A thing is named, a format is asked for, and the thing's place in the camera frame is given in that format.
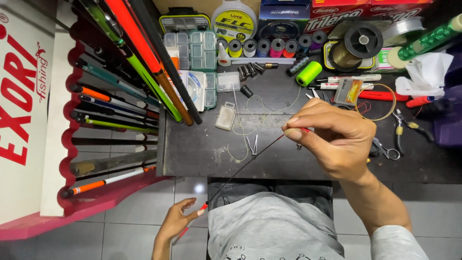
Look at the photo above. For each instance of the person's right hand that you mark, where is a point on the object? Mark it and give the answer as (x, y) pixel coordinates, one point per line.
(343, 144)

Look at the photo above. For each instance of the person's left hand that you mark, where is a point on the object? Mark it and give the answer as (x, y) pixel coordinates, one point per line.
(175, 224)

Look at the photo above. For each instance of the thin black red rod tip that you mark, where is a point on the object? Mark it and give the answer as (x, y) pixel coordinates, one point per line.
(252, 159)

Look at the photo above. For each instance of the small orange printed packet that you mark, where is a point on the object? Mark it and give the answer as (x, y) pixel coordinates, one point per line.
(348, 91)

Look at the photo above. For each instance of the silver scissors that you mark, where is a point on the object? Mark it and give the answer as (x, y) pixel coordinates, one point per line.
(316, 94)

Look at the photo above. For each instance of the person's black trousers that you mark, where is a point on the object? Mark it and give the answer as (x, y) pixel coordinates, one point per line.
(314, 195)

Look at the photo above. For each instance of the white marker pen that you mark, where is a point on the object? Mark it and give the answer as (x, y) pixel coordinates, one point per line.
(350, 78)
(325, 86)

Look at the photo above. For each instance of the red utility knife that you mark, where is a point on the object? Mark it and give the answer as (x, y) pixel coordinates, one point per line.
(382, 96)

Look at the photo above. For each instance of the yellow line loop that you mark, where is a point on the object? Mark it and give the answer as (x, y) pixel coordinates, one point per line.
(392, 104)

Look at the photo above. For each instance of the neon green thread spool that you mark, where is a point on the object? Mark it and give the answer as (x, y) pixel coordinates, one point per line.
(309, 74)

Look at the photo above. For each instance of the yellow rimmed flat box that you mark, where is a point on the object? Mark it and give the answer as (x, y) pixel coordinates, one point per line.
(326, 57)

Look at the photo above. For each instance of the yellow green fishing line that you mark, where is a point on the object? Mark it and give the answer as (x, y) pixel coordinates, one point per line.
(257, 121)

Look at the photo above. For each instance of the dark thread spool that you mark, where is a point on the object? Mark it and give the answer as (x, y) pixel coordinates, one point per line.
(297, 65)

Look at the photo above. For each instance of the green labelled white box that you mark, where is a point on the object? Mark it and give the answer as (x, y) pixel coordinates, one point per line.
(383, 59)

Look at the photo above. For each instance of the person's grey shirt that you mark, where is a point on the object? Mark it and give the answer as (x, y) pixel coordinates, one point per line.
(270, 227)

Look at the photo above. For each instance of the large black spool olive line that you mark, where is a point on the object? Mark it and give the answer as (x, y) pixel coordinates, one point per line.
(361, 41)

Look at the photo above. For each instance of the brass tipped black cap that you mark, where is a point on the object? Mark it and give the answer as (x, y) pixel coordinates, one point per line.
(271, 65)

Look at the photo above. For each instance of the crumpled white tissue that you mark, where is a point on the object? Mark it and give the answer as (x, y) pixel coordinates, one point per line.
(426, 74)

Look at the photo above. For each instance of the purple plastic container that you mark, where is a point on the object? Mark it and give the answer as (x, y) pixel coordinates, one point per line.
(449, 119)

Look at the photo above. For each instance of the black rubber cap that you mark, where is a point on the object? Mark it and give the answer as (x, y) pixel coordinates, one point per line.
(247, 91)

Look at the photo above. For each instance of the thin metal needle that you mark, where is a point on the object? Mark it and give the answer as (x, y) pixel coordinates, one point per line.
(236, 103)

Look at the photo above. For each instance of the long clear plastic tube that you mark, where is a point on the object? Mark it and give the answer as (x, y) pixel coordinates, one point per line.
(263, 61)

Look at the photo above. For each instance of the row of coloured thread spools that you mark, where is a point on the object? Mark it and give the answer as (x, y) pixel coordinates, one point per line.
(278, 47)

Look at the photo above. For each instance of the small milky plastic pouch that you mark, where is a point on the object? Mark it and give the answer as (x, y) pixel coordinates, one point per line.
(225, 117)

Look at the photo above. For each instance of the cluster of dark metal caps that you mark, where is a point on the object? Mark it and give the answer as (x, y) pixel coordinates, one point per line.
(251, 70)

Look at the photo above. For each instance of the red fishing line box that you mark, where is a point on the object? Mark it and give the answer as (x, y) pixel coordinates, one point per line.
(335, 16)
(400, 9)

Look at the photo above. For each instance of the clear monofilament spool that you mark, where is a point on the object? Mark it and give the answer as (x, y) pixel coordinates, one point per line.
(402, 29)

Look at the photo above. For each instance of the small clear plastic box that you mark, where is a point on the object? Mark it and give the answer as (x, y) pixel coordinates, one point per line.
(228, 82)

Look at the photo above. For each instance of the green thread cone spool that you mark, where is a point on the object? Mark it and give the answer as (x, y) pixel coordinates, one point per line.
(426, 41)

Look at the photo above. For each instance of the red rack of fishing rods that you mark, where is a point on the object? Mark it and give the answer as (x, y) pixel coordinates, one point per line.
(108, 108)

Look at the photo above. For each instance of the white fishing line packet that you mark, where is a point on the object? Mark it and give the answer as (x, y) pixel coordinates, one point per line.
(193, 90)

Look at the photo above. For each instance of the narrow teal compartment box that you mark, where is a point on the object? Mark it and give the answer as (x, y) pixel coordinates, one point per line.
(210, 90)

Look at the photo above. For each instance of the blue fishing line box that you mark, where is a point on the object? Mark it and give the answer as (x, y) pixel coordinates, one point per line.
(283, 18)

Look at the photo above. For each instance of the small white glue bottle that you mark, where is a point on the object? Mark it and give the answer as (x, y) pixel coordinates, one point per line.
(223, 57)

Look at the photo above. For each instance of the green fishing rod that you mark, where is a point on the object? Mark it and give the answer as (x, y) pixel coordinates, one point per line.
(144, 74)

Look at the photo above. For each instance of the black fishing rod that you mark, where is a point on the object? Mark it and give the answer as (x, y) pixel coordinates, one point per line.
(169, 61)

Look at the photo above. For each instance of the clear line spool yellow label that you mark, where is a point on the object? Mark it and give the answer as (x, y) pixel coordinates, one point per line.
(234, 21)

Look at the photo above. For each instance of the clear compartment box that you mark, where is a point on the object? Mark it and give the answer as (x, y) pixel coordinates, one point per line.
(177, 48)

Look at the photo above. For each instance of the orange fishing rod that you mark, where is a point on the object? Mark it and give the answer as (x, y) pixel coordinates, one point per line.
(144, 47)

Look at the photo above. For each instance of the white sign board red print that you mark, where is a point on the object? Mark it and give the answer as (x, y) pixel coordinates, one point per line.
(21, 119)

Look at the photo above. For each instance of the black tackle box yellow rim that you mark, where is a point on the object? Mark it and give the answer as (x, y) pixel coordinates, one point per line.
(184, 22)

